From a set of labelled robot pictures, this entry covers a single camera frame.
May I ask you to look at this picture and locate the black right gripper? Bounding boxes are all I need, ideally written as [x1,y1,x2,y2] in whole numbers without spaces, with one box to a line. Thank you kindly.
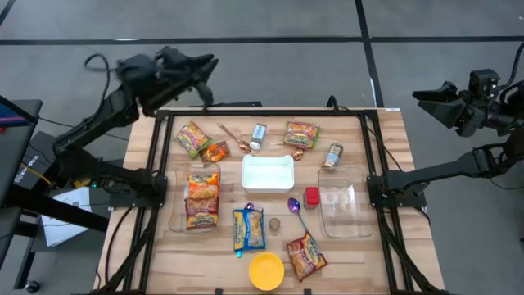
[412,81,493,138]

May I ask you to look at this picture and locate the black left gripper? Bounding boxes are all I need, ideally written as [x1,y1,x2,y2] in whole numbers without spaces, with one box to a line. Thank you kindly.
[141,45,219,116]

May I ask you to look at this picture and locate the green edged ramen packet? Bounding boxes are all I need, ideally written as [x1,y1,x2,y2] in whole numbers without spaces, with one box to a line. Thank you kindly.
[174,120,214,160]

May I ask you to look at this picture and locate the orange brown foil sachet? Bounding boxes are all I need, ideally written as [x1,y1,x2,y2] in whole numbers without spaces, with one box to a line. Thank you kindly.
[199,140,231,163]

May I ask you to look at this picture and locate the white cap spice jar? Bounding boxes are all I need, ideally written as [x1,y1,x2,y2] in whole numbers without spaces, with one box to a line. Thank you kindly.
[249,122,268,152]

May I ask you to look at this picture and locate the rose gold spoon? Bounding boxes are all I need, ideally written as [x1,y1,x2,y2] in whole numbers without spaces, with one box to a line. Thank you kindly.
[216,122,252,155]

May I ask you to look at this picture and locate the orange ramen packet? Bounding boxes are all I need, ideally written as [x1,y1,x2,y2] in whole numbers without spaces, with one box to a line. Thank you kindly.
[187,171,221,201]

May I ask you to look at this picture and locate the tan cap spice jar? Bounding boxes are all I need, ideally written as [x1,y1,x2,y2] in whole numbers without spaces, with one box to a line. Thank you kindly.
[322,142,345,170]

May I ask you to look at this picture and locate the green pink Maruchan ramen packet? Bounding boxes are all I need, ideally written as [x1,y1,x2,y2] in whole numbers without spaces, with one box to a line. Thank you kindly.
[282,120,321,150]

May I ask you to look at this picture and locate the red yellow chicken ramen packet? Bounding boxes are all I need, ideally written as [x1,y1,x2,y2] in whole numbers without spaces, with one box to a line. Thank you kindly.
[184,197,220,230]

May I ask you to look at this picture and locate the red lid spice tin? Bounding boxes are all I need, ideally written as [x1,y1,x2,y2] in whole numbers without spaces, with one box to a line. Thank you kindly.
[303,186,321,211]

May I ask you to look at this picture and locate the blue ramen packet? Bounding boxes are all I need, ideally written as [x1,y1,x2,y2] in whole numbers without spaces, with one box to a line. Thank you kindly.
[232,207,267,253]

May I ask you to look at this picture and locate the black flat bar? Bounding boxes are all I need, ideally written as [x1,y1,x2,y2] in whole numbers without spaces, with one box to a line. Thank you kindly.
[215,101,263,109]

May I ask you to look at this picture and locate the white plastic bin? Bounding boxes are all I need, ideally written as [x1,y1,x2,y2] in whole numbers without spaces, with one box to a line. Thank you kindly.
[241,154,296,194]

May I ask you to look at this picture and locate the clear plastic bin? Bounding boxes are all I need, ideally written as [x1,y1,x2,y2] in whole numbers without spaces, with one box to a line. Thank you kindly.
[317,166,375,239]
[167,161,222,234]

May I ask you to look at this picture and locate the black equipment box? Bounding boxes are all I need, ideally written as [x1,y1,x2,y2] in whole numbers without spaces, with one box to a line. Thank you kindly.
[14,129,70,190]

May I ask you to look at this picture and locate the monitor screen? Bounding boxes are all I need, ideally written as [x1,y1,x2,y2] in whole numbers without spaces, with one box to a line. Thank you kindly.
[0,94,40,128]

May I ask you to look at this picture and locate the dark grey side desk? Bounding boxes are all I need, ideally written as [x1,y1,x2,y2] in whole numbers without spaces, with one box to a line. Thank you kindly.
[0,98,111,293]

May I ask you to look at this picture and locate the white paper sheet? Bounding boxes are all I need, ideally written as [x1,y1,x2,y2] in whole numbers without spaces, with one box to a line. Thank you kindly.
[40,186,93,248]

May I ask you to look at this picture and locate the yellow plastic bowl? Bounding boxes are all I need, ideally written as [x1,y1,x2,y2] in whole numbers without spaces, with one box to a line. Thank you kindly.
[248,252,286,292]

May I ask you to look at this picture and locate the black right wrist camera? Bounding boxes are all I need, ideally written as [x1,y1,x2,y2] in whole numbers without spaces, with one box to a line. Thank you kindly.
[468,68,502,98]

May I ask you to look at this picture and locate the thin black table cable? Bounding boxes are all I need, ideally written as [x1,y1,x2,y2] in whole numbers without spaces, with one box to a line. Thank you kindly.
[337,105,406,175]

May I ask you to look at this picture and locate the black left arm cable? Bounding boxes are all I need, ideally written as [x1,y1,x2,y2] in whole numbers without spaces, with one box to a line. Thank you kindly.
[84,52,112,108]

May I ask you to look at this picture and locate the purple spoon blue handle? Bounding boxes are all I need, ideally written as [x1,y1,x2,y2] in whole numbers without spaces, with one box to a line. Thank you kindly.
[287,197,312,237]

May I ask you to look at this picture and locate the short yellow cable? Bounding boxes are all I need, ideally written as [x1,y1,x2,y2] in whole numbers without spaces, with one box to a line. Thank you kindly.
[22,162,52,185]

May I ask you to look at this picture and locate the black floor cable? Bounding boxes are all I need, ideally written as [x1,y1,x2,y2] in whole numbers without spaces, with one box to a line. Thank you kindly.
[104,206,136,286]

